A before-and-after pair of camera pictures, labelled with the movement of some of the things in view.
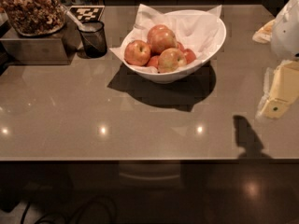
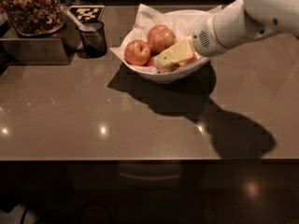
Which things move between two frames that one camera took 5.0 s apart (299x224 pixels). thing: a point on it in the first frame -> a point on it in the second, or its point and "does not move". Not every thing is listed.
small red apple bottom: [152, 62] does not move
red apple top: [161, 38] does not move
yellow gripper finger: [280, 90] -> [176, 53]
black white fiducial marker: [87, 13] does not move
